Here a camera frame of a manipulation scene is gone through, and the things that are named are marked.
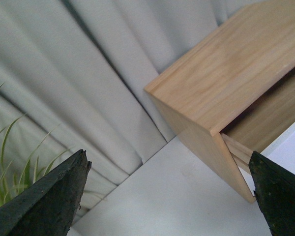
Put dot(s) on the wooden drawer cabinet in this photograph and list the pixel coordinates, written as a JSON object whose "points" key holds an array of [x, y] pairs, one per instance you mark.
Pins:
{"points": [[213, 83]]}

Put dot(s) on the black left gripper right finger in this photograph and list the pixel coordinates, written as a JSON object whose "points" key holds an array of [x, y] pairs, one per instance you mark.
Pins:
{"points": [[275, 194]]}

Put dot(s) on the green spider plant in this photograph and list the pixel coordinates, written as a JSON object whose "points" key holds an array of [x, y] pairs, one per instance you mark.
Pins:
{"points": [[27, 153]]}

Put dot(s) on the white drawer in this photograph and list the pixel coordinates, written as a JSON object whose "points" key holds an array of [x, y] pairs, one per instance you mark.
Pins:
{"points": [[262, 122]]}

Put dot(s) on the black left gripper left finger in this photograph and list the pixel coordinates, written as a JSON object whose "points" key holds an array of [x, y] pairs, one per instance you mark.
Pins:
{"points": [[49, 206]]}

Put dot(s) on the grey curtain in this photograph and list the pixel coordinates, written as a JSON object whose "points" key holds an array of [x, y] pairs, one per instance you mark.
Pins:
{"points": [[81, 66]]}

